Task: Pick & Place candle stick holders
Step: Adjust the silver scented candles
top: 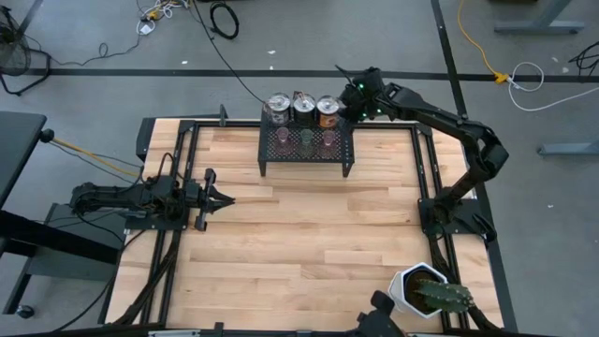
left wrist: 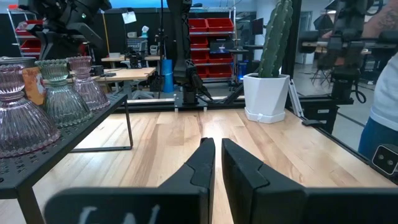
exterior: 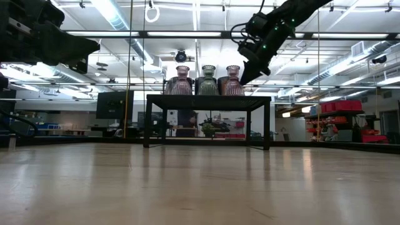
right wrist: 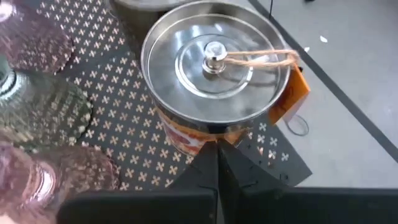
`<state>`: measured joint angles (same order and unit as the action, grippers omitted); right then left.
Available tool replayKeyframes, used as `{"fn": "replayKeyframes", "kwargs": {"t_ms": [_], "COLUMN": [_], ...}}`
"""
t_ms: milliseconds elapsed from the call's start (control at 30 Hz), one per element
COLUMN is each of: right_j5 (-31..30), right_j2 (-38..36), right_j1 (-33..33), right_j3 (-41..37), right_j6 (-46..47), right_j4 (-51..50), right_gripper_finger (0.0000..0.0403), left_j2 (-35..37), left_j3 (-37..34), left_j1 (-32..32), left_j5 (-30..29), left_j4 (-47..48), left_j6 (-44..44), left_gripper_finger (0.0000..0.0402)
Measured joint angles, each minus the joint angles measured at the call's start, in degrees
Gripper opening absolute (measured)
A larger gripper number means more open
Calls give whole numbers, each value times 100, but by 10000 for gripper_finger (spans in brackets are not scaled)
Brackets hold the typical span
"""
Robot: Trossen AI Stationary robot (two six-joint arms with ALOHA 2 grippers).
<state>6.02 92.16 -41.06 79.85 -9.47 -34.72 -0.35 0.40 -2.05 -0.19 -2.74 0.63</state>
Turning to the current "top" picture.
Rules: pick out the pink glass candlestick holder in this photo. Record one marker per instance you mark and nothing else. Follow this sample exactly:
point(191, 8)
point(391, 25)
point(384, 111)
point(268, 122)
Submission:
point(282, 139)
point(329, 141)

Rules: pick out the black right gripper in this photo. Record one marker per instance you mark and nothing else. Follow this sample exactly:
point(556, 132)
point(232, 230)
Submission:
point(367, 96)

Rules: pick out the ribbed metal candle tin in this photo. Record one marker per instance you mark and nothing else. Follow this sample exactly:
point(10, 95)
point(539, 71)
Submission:
point(279, 106)
point(304, 107)

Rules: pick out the grey desk foot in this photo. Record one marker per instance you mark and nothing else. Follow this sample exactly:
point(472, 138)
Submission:
point(538, 25)
point(571, 149)

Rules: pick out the green cactus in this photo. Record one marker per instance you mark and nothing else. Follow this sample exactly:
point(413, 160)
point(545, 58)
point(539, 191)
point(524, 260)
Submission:
point(444, 296)

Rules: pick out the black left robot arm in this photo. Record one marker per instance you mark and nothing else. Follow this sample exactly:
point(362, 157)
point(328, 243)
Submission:
point(117, 196)

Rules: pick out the black mesh office chair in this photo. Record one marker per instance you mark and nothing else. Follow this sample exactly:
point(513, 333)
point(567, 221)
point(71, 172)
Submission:
point(14, 51)

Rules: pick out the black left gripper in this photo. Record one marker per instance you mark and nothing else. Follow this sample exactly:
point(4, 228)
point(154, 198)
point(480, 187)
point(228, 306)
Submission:
point(199, 196)

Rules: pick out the black desk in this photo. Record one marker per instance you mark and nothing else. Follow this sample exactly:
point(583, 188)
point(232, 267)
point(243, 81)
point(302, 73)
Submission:
point(18, 150)

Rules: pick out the white hexagonal planter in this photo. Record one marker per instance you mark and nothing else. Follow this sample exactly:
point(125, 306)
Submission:
point(398, 288)

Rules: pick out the clear ribbed glass vase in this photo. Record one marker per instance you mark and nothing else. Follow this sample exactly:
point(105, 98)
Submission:
point(306, 140)

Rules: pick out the black caster wheel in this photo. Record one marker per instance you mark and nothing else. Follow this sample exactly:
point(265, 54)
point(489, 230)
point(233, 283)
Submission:
point(24, 312)

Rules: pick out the black perforated metal shelf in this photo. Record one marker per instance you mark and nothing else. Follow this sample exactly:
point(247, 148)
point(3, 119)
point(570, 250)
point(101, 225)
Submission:
point(304, 154)

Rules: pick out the white power strip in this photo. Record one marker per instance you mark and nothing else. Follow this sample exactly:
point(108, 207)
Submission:
point(146, 29)

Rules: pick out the black aluminium table frame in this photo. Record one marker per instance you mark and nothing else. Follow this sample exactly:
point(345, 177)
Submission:
point(224, 124)

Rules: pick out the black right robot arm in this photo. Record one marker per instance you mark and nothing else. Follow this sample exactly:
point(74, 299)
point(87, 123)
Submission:
point(449, 121)

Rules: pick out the orange label metal candle tin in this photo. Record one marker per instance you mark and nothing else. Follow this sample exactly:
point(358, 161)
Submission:
point(327, 111)

